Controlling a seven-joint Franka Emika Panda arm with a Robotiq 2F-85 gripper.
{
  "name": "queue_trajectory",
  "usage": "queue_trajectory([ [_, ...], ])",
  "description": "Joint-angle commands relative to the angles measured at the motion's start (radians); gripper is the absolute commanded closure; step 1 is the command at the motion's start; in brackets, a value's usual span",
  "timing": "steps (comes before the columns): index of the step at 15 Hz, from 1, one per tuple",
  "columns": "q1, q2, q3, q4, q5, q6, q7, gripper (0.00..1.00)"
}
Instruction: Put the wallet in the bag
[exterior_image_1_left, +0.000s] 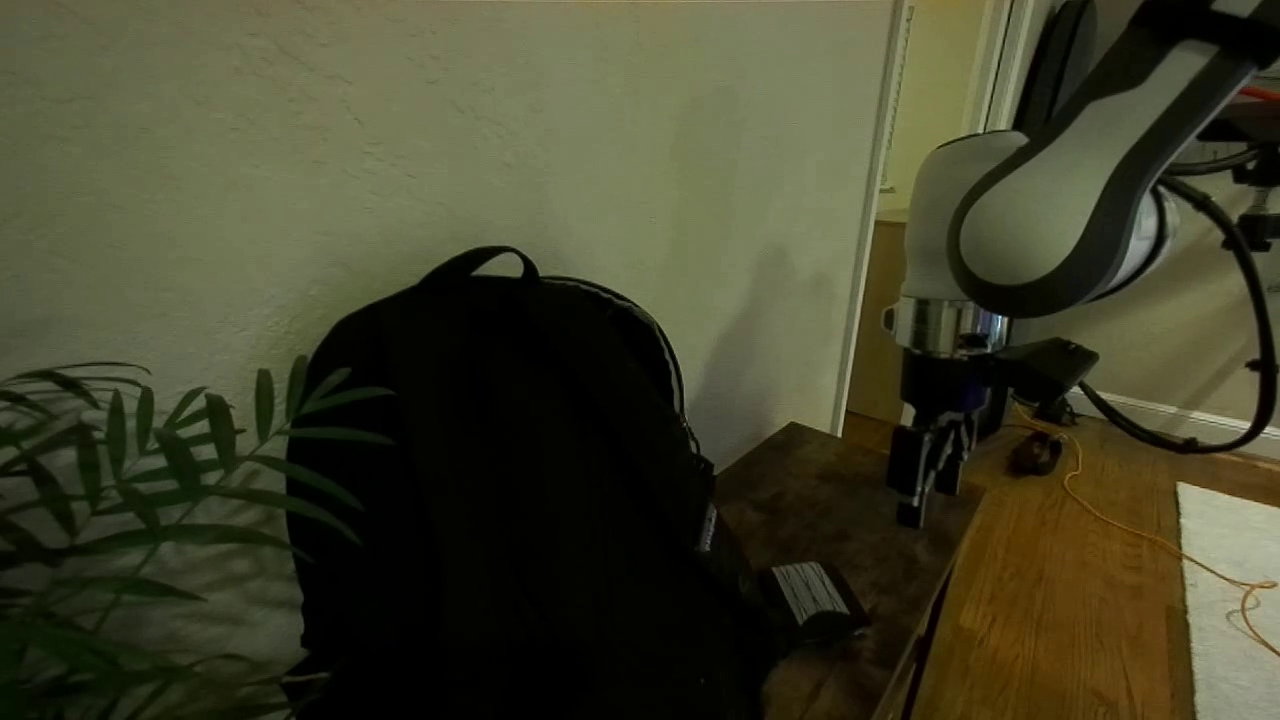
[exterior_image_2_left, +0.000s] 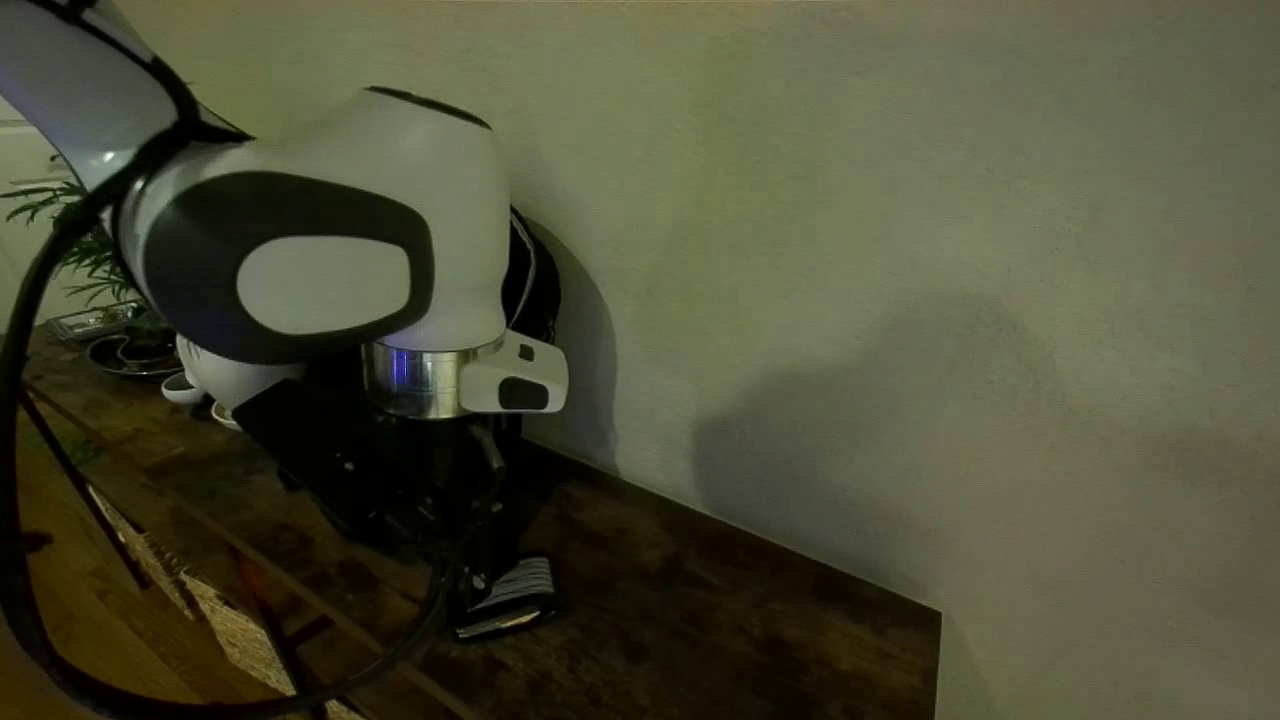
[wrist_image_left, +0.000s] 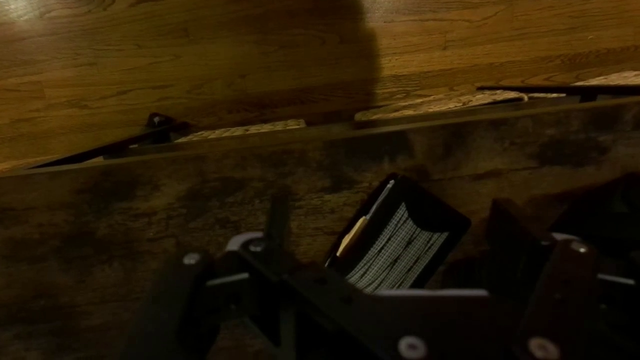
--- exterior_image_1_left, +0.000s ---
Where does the white rug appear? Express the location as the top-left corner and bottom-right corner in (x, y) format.
(1172, 479), (1280, 720)

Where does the white door frame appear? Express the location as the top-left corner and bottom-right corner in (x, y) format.
(833, 0), (925, 436)

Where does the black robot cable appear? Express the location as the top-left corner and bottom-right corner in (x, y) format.
(1077, 175), (1280, 457)

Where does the white baseboard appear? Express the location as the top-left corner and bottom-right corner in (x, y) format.
(1064, 380), (1280, 465)

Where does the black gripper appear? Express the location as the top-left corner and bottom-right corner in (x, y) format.
(888, 347), (1003, 533)

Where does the yellow cord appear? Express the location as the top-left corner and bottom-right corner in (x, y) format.
(1056, 433), (1280, 662)

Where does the dark wallet with grey panel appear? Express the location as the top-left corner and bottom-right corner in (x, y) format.
(764, 555), (872, 654)

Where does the green palm plant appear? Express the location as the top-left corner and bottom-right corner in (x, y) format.
(0, 356), (398, 720)

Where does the black backpack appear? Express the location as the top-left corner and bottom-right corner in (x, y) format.
(281, 245), (794, 720)

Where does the dark brown floor object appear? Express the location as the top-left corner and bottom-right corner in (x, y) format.
(1007, 428), (1069, 479)

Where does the white door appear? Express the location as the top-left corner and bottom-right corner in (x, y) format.
(931, 0), (1056, 154)

